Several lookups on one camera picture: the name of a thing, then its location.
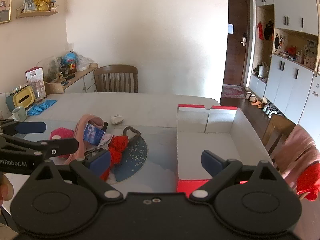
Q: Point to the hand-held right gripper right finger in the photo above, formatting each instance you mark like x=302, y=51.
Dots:
x=211, y=161

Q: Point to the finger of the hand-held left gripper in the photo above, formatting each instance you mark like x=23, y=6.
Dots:
x=62, y=146
x=30, y=127

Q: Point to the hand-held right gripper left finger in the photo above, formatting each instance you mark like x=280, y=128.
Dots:
x=100, y=162

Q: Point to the pink plush toy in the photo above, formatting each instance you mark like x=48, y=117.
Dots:
x=61, y=133

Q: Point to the red knitted cloth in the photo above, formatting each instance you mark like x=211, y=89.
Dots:
x=117, y=147

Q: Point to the red and white cardboard box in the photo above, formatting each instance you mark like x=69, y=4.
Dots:
x=200, y=140

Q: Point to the blue tissue pack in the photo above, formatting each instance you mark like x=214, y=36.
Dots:
x=93, y=133

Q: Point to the pink fleece scarf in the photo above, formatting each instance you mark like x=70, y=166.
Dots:
x=87, y=120

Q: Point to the black pouch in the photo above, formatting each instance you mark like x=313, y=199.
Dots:
x=105, y=126

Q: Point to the pale green mug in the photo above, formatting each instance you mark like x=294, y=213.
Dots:
x=19, y=113

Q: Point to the yellow tissue box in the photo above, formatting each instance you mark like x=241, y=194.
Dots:
x=23, y=98

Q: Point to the teal container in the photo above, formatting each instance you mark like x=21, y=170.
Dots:
x=10, y=102

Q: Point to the wooden basket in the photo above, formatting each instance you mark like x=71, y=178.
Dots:
x=53, y=88

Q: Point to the red printed carton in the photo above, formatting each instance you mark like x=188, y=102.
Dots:
x=35, y=80

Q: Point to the white sideboard with wooden top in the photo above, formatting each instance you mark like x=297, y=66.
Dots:
x=88, y=80

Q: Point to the red patterned rug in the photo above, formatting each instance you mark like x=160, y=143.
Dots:
x=232, y=91

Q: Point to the dark red jar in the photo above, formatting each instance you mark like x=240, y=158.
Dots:
x=72, y=68

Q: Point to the row of shoes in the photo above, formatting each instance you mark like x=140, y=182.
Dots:
x=255, y=101

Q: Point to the wooden chair with black seat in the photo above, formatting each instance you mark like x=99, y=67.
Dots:
x=277, y=127

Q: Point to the blue snack bag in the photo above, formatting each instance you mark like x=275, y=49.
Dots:
x=70, y=58

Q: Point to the clear plastic bag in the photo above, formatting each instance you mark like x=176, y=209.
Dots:
x=83, y=63

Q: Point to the pink fringed scarf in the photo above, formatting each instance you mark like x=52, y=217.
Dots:
x=297, y=150

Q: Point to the wooden slat-back chair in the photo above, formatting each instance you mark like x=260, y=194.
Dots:
x=115, y=69

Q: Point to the red garment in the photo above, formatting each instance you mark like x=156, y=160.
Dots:
x=311, y=182

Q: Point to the white tote bag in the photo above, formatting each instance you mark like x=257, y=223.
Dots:
x=263, y=71

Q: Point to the brown entrance door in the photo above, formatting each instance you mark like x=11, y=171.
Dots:
x=235, y=55

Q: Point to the metal door lock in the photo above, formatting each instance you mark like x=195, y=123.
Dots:
x=244, y=39

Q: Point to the large gold-framed picture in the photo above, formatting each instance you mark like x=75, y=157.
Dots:
x=5, y=2

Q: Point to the black hanging bag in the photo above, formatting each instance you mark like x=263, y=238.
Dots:
x=277, y=42

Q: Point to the red hanging ornament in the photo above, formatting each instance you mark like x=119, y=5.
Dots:
x=260, y=31

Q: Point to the small cardboard house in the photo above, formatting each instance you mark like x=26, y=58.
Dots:
x=309, y=62

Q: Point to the white cabinet wall unit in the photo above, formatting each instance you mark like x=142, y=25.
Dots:
x=290, y=85

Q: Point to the wooden wall shelf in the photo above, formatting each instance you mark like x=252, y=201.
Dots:
x=35, y=13

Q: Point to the small photo frame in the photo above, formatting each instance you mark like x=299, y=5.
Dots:
x=28, y=3

